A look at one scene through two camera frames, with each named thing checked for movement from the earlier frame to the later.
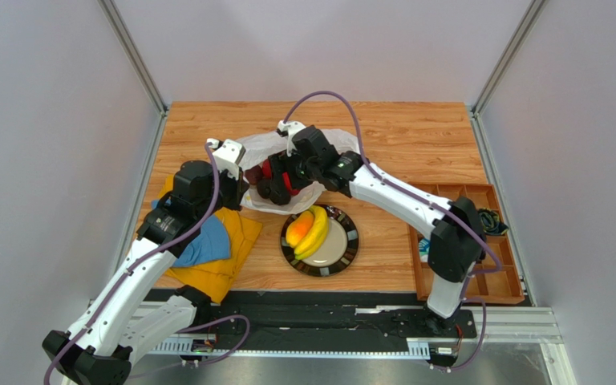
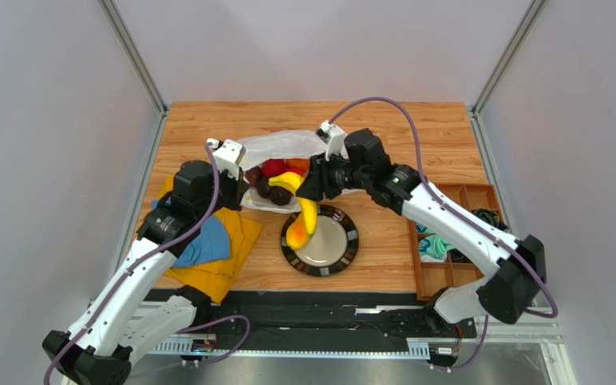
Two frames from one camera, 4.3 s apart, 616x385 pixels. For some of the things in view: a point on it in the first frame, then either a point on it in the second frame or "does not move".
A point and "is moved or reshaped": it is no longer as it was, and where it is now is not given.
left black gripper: x=239 y=188 does not move
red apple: x=288 y=183 is moved or reshaped
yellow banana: x=318 y=234 is moved or reshaped
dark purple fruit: x=254 y=174 does not move
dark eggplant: x=280 y=196 does not move
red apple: x=266 y=169 does not move
